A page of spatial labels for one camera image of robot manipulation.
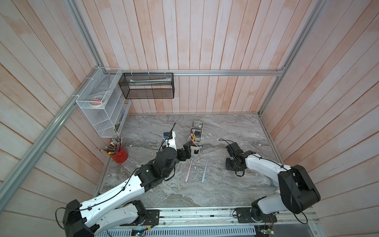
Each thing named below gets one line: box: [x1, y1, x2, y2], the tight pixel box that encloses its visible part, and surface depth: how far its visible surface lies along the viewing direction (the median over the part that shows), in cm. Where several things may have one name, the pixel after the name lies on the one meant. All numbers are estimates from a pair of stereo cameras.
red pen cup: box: [109, 145, 129, 164], surface depth 90 cm
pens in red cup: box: [98, 136, 123, 155], surface depth 87 cm
